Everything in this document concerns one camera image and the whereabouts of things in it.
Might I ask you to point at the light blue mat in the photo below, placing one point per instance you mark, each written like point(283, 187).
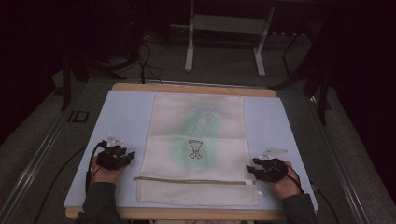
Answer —
point(124, 118)

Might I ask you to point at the metal floor rail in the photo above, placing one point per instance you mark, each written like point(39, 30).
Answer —
point(28, 168)
point(342, 165)

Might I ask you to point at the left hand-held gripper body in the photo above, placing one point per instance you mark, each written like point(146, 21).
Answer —
point(109, 157)

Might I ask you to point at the white metal stand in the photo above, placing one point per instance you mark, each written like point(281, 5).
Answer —
point(229, 25)

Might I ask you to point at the black metal stand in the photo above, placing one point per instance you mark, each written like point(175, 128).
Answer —
point(322, 93)
point(66, 84)

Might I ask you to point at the wooden table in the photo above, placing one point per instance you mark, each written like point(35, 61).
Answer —
point(193, 88)

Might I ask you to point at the green garment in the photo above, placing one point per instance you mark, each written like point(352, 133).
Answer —
point(199, 124)

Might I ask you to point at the person's left hand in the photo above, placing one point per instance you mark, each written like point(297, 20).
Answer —
point(106, 174)

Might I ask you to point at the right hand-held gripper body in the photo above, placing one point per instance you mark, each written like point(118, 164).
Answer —
point(274, 171)

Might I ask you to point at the person's right hand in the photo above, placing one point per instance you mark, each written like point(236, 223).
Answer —
point(288, 186)

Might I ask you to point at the white mesh laundry bag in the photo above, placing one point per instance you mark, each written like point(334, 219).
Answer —
point(199, 174)

